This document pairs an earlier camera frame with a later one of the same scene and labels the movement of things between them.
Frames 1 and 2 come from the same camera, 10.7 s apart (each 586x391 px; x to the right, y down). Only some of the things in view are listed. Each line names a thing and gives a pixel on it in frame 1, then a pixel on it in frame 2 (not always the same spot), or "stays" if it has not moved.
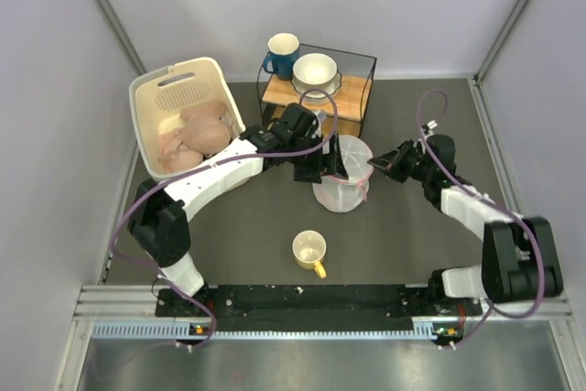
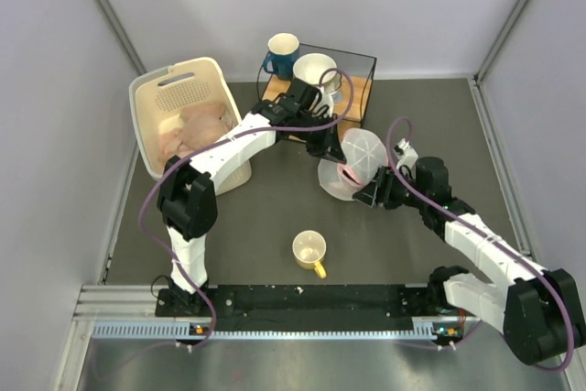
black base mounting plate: [311, 308] stays
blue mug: [284, 49] stays
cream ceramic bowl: [314, 70] stays
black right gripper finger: [388, 159] to [367, 193]
